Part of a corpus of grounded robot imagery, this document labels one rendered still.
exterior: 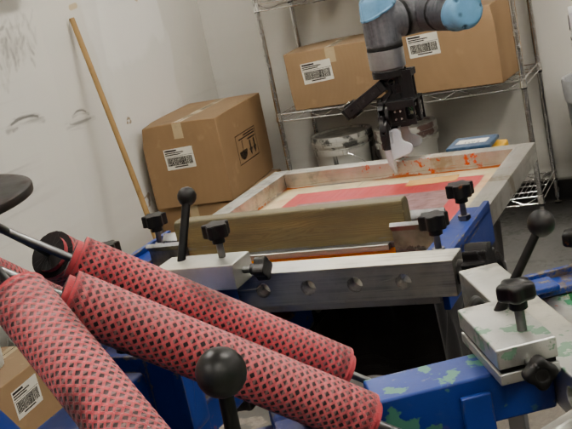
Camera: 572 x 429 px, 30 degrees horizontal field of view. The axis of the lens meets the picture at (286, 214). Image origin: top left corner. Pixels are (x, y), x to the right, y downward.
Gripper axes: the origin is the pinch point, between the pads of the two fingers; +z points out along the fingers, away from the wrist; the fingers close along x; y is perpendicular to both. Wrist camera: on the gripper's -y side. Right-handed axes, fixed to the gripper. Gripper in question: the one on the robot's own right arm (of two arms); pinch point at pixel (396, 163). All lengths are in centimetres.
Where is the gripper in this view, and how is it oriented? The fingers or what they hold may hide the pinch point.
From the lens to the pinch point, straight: 227.6
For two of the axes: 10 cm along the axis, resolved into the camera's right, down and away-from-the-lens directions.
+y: 9.0, -0.9, -4.2
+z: 2.0, 9.5, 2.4
